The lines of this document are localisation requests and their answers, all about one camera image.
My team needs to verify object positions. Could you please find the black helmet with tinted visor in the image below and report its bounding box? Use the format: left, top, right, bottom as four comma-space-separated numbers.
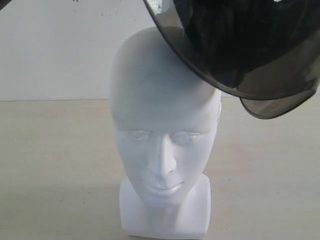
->
144, 0, 320, 120

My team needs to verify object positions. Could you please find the white mannequin head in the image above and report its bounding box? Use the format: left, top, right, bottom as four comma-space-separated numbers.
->
109, 27, 222, 240

